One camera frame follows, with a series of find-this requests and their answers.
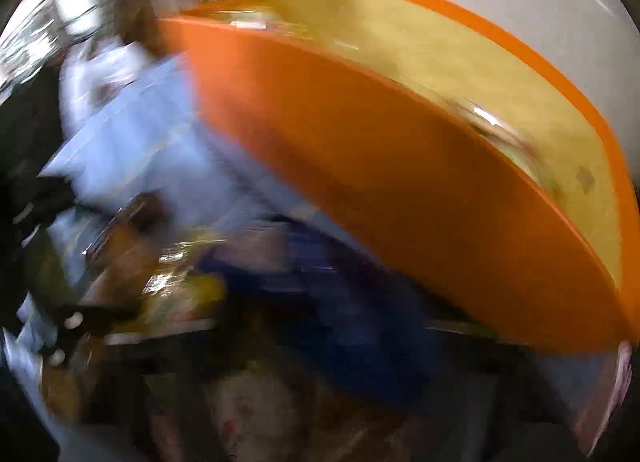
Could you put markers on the light blue blanket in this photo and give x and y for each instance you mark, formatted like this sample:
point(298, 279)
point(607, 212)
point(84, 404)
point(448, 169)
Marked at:
point(130, 117)

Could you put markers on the yellow snack packet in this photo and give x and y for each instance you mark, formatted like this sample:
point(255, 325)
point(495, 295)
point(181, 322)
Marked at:
point(192, 292)

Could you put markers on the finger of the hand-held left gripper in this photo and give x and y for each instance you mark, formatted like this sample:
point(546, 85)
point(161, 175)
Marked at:
point(95, 316)

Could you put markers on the orange plastic storage bin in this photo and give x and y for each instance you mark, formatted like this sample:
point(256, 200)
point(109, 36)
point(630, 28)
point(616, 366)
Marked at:
point(350, 152)

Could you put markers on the dark blue snack packet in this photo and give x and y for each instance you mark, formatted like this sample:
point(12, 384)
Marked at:
point(350, 312)

